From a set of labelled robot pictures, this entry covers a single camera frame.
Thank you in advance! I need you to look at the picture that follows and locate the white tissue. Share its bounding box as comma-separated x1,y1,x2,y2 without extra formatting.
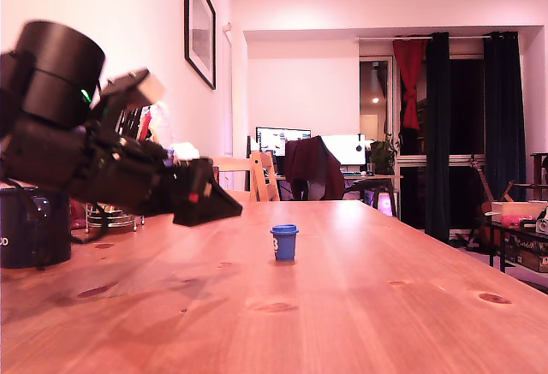
170,142,202,163

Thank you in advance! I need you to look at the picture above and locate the blue coffee capsule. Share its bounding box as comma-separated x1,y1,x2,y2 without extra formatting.
269,223,300,262

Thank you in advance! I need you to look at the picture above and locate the red glass goblet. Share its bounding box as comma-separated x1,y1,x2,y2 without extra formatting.
70,198,87,230

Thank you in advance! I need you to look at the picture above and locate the white wall pipe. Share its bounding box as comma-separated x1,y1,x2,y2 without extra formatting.
222,21,235,157

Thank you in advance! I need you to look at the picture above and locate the wooden desk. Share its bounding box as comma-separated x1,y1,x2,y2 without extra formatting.
275,172,404,221

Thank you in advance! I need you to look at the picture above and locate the green potted plant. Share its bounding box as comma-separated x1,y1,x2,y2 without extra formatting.
368,134,401,176

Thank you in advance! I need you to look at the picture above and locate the lit computer tower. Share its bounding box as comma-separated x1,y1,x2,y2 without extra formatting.
364,189,399,219

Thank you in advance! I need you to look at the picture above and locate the pink case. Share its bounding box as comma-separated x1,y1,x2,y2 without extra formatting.
501,215,535,229

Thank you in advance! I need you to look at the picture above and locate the dark red jacket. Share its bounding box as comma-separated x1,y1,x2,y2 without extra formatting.
284,136,346,202

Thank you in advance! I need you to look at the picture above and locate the red curtain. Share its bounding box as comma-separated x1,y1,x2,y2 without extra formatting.
392,39,428,131

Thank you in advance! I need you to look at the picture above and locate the dark blue coffee mug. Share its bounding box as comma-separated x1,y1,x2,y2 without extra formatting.
0,187,73,270

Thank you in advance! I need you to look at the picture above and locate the dark board game box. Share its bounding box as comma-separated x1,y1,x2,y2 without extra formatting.
504,236,548,273

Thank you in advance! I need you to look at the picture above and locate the grey office chair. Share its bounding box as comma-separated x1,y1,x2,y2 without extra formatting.
296,176,345,202

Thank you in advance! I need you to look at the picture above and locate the clear plastic bottle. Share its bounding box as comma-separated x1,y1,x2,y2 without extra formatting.
149,100,176,152

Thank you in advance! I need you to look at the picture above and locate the pale wooden box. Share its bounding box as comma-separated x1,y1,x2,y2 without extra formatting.
491,201,548,224

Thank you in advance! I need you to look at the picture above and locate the low black side table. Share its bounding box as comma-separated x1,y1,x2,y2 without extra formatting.
483,219,548,275

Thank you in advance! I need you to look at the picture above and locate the dark wooden shelf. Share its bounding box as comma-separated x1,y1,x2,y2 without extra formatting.
530,152,548,187

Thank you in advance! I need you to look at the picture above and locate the computer monitor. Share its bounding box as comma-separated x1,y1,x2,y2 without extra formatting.
320,134,367,167
255,127,313,165

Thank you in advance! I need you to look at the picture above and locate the dark curtain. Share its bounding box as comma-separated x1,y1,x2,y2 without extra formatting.
425,33,451,245
483,31,527,202

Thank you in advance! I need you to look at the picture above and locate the black framed wall picture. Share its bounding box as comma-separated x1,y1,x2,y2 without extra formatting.
183,0,217,91

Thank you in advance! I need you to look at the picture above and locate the acoustic guitar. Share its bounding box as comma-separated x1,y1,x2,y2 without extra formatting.
468,155,496,249

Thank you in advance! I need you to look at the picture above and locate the chrome wire utensil rack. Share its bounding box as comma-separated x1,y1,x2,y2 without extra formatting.
84,202,146,233

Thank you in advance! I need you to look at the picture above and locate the white curtain rod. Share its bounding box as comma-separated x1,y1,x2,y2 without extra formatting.
357,35,491,43

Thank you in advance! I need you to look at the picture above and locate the wooden chair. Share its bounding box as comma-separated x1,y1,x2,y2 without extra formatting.
211,151,282,203

